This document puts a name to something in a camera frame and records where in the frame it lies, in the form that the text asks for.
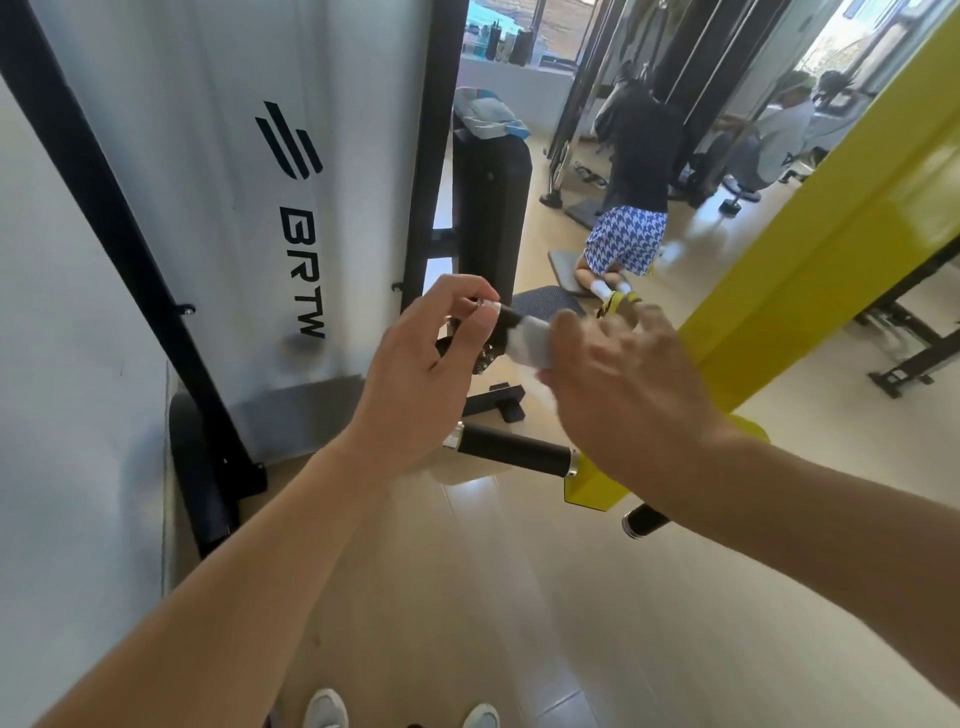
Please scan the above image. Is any person's left hand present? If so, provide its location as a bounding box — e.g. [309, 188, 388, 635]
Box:
[341, 273, 502, 483]

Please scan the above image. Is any person's right hand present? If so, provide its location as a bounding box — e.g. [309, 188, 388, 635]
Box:
[538, 303, 735, 500]

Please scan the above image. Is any white wiping cloth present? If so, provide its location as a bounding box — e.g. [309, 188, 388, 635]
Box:
[505, 315, 562, 370]

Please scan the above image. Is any person's left forearm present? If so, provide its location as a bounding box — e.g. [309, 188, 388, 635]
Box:
[30, 435, 421, 728]

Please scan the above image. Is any person's right forearm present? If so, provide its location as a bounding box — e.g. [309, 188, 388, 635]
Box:
[671, 420, 960, 702]

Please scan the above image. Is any dark textured cushion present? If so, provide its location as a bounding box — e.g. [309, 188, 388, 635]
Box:
[511, 287, 591, 322]

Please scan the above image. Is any black machine foot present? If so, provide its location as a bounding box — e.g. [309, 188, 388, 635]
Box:
[460, 381, 527, 423]

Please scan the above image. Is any grey floor mat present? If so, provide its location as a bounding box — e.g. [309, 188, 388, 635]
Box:
[547, 249, 601, 292]

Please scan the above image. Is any long black foam grip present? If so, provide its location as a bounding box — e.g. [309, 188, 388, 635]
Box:
[442, 421, 579, 479]

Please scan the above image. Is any short black foam grip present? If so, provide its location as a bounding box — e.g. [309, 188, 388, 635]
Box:
[621, 503, 672, 540]

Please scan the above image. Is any blue and white towel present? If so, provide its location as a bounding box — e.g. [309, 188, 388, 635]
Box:
[453, 86, 531, 144]

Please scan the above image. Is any white machine cover panel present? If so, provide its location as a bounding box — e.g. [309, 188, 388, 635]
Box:
[30, 0, 435, 468]

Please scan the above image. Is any white counter with bottles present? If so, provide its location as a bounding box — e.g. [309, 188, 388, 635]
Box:
[456, 0, 580, 129]

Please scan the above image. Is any black round roller pad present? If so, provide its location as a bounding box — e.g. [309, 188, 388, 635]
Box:
[168, 391, 243, 561]

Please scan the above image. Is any person's left white shoe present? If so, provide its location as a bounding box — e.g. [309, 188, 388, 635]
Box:
[303, 687, 351, 728]

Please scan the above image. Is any black upright frame post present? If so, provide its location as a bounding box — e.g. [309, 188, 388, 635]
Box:
[400, 0, 471, 313]

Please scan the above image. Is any black cable machine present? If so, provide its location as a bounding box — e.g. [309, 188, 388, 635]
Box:
[541, 0, 796, 230]

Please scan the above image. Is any black bench frame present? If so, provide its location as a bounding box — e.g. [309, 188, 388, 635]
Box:
[853, 238, 960, 400]

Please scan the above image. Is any black slanted frame post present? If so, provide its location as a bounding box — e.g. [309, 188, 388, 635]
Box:
[0, 0, 269, 498]

